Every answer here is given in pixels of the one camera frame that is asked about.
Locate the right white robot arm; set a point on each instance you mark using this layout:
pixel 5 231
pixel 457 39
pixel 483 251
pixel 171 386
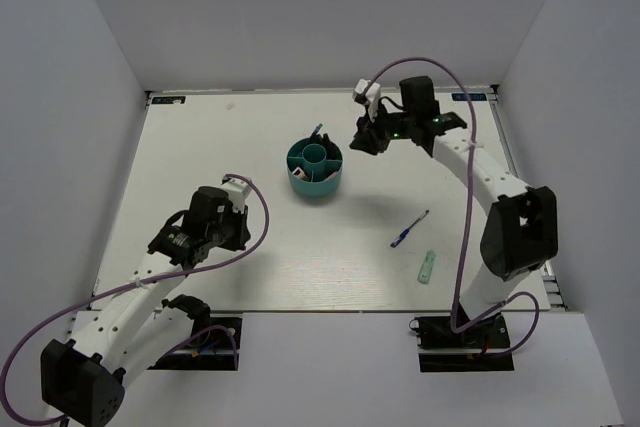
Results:
pixel 520 234

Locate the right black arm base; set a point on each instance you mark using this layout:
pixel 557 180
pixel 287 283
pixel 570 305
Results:
pixel 479 349

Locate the right corner label sticker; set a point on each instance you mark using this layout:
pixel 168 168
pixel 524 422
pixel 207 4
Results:
pixel 474 97

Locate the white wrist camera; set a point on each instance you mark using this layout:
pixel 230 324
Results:
pixel 238 190
pixel 367 94

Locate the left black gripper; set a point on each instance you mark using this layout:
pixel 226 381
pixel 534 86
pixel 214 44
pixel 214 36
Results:
pixel 243 234

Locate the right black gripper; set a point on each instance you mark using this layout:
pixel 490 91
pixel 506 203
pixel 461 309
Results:
pixel 368 137

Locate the blue grip gel pen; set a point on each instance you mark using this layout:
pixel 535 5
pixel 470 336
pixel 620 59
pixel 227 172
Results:
pixel 401 236

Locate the clear blue ink pen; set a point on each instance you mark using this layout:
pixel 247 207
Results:
pixel 316 130

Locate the corner label sticker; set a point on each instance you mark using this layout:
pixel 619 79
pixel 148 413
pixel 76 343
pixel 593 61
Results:
pixel 474 97
pixel 168 100

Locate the yellow black highlighter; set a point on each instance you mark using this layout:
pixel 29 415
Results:
pixel 332 150

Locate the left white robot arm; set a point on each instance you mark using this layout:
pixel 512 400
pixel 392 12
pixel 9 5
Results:
pixel 86 377

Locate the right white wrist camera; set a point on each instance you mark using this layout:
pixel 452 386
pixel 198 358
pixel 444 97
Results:
pixel 367 94

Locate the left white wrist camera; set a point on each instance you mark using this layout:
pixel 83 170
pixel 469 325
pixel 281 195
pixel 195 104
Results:
pixel 238 190

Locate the green black highlighter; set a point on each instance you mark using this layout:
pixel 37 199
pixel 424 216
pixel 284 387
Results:
pixel 315 139

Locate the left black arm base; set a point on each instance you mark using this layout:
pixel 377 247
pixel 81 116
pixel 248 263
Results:
pixel 218 341

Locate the left corner label sticker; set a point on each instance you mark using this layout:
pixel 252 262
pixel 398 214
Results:
pixel 168 100

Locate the teal round pen holder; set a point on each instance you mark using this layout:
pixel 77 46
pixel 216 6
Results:
pixel 312 159

